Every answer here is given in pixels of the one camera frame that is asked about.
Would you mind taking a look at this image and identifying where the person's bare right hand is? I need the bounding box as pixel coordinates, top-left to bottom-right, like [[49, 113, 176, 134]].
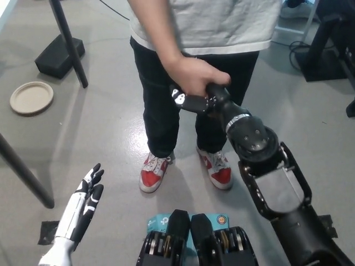
[[169, 54, 231, 97]]

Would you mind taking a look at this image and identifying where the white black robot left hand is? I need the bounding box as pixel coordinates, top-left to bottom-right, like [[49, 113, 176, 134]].
[[54, 163, 105, 245]]

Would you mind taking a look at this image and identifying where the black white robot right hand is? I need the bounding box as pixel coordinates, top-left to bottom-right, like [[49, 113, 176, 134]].
[[169, 83, 252, 131]]

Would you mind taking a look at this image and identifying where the black robot body left block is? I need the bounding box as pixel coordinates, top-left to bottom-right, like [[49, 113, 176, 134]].
[[135, 209, 192, 266]]

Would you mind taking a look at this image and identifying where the large black floor tape patch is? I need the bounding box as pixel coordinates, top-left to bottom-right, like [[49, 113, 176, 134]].
[[38, 221, 60, 245]]

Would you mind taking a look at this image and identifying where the white t-shirt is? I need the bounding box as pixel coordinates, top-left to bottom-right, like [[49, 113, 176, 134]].
[[129, 0, 282, 55]]

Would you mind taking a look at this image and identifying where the thick black table leg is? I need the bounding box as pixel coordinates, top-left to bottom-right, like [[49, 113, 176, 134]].
[[0, 132, 55, 209]]

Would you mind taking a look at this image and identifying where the red white left sneaker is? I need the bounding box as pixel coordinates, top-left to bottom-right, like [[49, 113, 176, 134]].
[[196, 146, 233, 191]]

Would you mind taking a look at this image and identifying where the red white sneaker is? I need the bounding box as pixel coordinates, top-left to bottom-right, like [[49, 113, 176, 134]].
[[139, 151, 173, 193], [196, 146, 233, 191]]

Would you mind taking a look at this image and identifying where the red white right sneaker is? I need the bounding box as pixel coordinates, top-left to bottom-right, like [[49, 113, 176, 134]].
[[139, 151, 173, 193]]

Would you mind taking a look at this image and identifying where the teal router box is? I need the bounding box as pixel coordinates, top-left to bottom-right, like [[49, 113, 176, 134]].
[[146, 213, 230, 252]]

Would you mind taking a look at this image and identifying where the black equipment stand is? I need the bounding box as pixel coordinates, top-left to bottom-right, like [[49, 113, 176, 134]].
[[295, 0, 355, 83]]

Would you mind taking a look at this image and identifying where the beige paper plate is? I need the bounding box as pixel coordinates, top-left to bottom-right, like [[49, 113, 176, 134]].
[[10, 81, 54, 116]]

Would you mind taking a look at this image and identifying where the thin black table leg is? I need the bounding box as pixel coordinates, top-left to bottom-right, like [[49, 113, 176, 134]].
[[49, 0, 89, 89]]

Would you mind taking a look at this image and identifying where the black furniture foot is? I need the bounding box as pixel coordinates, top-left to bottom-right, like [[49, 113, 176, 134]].
[[345, 95, 355, 119]]

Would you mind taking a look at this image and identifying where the black rectangular block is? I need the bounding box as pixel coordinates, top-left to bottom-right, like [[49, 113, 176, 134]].
[[34, 34, 85, 80]]

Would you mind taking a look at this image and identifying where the black coiled cable bundle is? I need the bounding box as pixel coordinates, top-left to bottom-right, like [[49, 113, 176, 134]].
[[288, 40, 311, 70]]

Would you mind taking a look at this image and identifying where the thin black floor cable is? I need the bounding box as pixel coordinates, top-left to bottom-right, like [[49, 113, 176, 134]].
[[98, 0, 131, 21]]

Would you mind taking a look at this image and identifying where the white metal frame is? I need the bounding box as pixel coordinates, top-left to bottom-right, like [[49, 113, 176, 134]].
[[275, 0, 319, 42]]

